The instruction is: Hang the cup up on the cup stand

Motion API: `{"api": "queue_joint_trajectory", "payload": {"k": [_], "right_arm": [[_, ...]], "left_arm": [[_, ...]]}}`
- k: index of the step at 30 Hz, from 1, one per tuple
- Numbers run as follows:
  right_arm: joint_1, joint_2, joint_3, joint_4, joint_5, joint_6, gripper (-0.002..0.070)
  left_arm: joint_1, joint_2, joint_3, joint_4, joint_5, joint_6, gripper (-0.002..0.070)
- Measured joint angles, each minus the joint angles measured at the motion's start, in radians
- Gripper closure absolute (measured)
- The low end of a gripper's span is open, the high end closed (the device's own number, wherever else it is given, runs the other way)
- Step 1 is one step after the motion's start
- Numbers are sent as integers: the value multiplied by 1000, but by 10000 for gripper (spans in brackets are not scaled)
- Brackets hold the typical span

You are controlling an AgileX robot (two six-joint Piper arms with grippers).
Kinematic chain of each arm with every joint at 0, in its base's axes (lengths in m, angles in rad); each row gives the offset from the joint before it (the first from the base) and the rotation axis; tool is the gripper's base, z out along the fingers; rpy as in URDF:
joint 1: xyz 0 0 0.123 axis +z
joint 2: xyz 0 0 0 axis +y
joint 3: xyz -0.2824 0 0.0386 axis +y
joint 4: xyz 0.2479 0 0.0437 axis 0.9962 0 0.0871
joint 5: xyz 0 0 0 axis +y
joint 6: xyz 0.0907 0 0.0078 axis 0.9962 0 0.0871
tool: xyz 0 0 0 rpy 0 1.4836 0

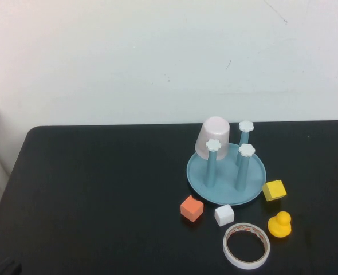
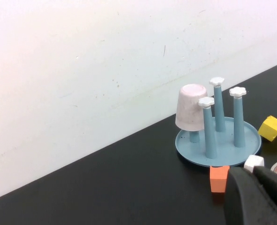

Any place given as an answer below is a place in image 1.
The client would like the pink plastic cup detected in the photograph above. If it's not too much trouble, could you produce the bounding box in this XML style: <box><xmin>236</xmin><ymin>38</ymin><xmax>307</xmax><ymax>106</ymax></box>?
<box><xmin>194</xmin><ymin>116</ymin><xmax>230</xmax><ymax>161</ymax></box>

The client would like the blue cup stand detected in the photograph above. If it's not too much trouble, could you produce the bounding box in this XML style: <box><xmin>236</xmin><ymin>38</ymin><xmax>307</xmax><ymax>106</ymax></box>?
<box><xmin>186</xmin><ymin>120</ymin><xmax>267</xmax><ymax>206</ymax></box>

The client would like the orange cube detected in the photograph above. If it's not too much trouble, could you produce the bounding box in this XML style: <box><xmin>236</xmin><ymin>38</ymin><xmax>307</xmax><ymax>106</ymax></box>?
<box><xmin>180</xmin><ymin>194</ymin><xmax>205</xmax><ymax>223</ymax></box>

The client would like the white cube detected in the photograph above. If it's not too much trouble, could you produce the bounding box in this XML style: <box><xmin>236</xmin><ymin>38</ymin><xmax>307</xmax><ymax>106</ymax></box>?
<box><xmin>214</xmin><ymin>204</ymin><xmax>235</xmax><ymax>227</ymax></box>

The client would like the yellow cube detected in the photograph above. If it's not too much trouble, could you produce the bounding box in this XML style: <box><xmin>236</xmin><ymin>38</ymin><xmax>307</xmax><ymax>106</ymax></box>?
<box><xmin>261</xmin><ymin>179</ymin><xmax>288</xmax><ymax>202</ymax></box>

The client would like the white tape roll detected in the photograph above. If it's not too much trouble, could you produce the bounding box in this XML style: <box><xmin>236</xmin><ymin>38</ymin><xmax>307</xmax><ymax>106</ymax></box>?
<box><xmin>222</xmin><ymin>222</ymin><xmax>271</xmax><ymax>270</ymax></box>

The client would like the yellow rubber duck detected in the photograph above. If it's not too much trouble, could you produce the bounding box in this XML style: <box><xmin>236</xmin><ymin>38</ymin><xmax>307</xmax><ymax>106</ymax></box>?
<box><xmin>267</xmin><ymin>211</ymin><xmax>292</xmax><ymax>238</ymax></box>

